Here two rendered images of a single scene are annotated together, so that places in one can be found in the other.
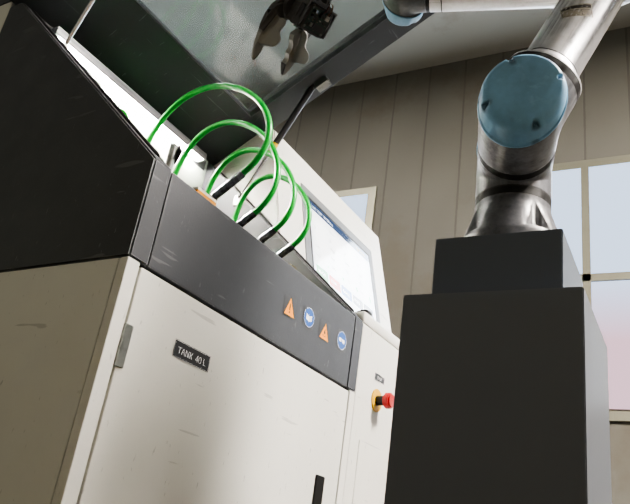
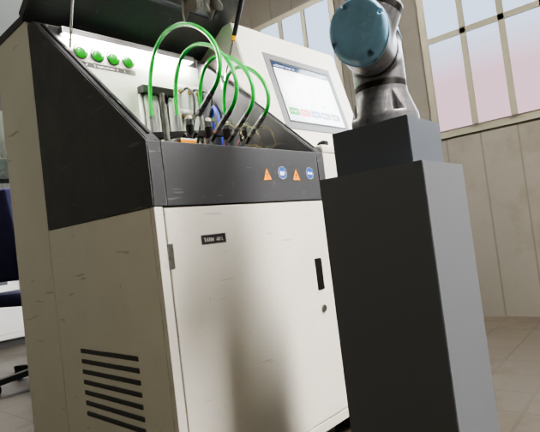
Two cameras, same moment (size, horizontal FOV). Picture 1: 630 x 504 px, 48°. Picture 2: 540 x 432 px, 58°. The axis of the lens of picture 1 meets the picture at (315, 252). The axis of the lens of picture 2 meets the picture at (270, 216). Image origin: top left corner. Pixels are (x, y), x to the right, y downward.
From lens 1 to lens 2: 36 cm
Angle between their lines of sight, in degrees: 24
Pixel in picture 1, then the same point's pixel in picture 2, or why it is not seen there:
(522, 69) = (352, 12)
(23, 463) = (146, 328)
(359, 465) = not seen: hidden behind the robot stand
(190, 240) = (188, 174)
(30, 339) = (124, 260)
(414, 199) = not seen: outside the picture
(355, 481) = not seen: hidden behind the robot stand
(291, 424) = (290, 240)
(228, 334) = (231, 213)
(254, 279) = (237, 171)
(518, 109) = (356, 45)
